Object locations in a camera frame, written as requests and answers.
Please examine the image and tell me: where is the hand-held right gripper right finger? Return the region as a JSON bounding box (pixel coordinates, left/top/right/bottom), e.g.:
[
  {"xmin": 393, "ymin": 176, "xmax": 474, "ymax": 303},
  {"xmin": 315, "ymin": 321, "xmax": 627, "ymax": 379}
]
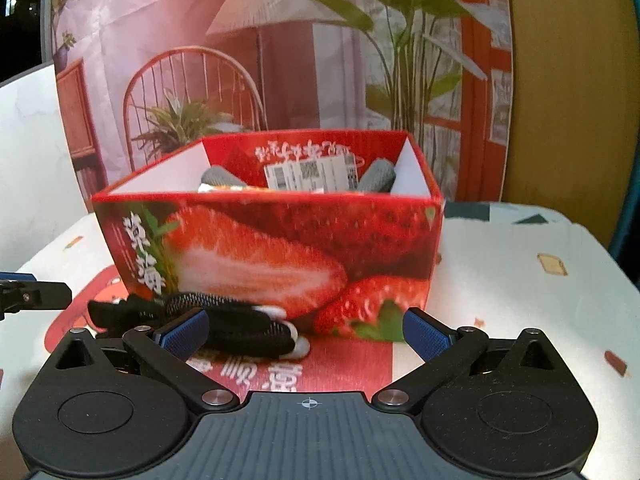
[{"xmin": 371, "ymin": 306, "xmax": 573, "ymax": 417}]

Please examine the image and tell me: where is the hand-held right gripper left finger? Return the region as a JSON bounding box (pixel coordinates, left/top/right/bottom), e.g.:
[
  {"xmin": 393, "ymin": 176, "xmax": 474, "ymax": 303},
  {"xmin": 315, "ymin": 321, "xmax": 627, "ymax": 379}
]
[{"xmin": 47, "ymin": 309, "xmax": 242, "ymax": 417}]

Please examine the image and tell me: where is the black eye mask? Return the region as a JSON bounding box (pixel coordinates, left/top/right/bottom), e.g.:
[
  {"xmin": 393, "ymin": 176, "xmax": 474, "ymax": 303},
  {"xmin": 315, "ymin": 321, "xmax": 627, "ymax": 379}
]
[{"xmin": 87, "ymin": 291, "xmax": 312, "ymax": 359}]

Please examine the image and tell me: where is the red strawberry print cardboard box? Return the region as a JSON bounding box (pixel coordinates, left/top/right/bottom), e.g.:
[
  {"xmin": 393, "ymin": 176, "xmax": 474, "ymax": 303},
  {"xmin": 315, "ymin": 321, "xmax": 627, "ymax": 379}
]
[{"xmin": 91, "ymin": 130, "xmax": 445, "ymax": 343}]

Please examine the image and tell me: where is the cartoon printed table mat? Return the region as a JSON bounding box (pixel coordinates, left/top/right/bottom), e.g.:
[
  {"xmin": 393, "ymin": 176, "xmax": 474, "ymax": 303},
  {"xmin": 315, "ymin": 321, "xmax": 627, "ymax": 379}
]
[{"xmin": 0, "ymin": 200, "xmax": 640, "ymax": 461}]

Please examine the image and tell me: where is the white marble pattern board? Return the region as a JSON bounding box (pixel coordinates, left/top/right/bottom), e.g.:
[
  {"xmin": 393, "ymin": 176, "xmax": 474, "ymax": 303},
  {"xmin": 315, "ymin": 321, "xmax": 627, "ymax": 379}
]
[{"xmin": 0, "ymin": 62, "xmax": 93, "ymax": 281}]

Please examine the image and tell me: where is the teal curtain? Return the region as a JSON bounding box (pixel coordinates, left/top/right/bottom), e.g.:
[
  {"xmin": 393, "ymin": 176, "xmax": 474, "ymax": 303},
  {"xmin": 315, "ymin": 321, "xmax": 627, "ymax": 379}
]
[{"xmin": 607, "ymin": 35, "xmax": 640, "ymax": 281}]

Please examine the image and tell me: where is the wooden panel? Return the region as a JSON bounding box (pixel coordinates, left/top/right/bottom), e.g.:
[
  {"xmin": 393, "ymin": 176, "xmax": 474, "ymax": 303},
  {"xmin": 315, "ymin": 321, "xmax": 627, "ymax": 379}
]
[{"xmin": 500, "ymin": 0, "xmax": 637, "ymax": 261}]

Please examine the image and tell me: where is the printed room scene backdrop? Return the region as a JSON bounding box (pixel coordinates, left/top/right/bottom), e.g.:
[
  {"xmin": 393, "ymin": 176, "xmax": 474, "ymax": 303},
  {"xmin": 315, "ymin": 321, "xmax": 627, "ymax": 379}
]
[{"xmin": 52, "ymin": 0, "xmax": 516, "ymax": 206}]

